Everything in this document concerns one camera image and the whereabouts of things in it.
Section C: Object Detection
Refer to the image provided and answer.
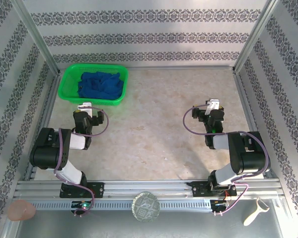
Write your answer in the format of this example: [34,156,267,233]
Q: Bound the pink translucent cup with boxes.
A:
[6,200,37,221]

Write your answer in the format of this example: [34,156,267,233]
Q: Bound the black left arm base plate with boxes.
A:
[59,181,105,199]

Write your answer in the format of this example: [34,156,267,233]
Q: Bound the round patterned glass disc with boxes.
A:
[131,192,161,223]

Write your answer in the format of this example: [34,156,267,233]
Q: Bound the white peeler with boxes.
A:
[242,197,270,227]

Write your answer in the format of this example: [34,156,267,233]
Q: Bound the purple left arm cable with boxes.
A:
[53,107,109,216]

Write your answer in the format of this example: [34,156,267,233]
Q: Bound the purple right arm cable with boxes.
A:
[183,104,271,216]

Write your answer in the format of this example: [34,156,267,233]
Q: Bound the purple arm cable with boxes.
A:
[183,104,271,216]
[53,107,109,216]

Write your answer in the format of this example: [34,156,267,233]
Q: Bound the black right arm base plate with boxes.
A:
[190,180,238,198]

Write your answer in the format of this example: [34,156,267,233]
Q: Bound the slotted grey cable duct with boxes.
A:
[29,199,212,211]

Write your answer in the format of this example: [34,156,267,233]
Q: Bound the green plastic basket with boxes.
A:
[57,63,129,107]

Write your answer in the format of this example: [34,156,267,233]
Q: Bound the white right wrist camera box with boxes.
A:
[205,99,221,115]

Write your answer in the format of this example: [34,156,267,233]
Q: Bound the blue t-shirt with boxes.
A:
[77,71,125,100]

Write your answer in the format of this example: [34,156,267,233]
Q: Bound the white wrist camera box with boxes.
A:
[77,102,93,116]
[205,99,221,115]

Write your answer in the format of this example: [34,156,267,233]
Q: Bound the aluminium enclosure frame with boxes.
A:
[0,0,293,238]

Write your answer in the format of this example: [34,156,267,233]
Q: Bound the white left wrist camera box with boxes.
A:
[77,102,93,116]

